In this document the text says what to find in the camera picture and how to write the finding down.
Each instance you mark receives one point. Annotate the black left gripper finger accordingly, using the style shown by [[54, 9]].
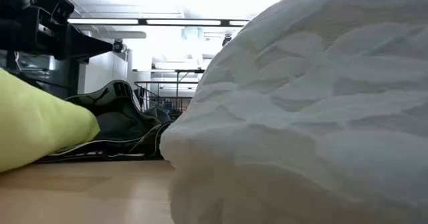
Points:
[[83, 45]]

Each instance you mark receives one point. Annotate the black Puma underwear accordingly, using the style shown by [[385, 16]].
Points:
[[117, 123]]

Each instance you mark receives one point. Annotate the yellow cloth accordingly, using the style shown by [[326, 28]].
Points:
[[33, 123]]

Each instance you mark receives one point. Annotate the white sock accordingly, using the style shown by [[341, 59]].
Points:
[[301, 117]]

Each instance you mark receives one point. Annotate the round black ceiling lamp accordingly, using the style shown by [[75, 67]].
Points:
[[117, 46], [226, 40]]

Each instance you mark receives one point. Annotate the black framed glass partition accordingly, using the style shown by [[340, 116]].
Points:
[[60, 73]]

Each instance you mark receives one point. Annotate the overhead light bar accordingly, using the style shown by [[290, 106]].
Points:
[[184, 22]]

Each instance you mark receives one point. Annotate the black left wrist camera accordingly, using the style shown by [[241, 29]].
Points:
[[55, 5]]

